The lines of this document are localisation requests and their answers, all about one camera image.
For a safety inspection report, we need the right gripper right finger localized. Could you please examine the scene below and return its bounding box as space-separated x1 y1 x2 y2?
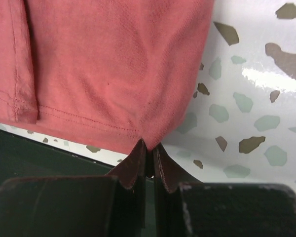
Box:
153 145 296 237

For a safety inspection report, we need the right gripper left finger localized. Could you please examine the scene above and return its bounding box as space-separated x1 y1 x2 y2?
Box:
0 141 147 237

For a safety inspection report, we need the dusty red t shirt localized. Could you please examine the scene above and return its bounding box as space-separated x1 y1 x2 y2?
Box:
0 0 214 154

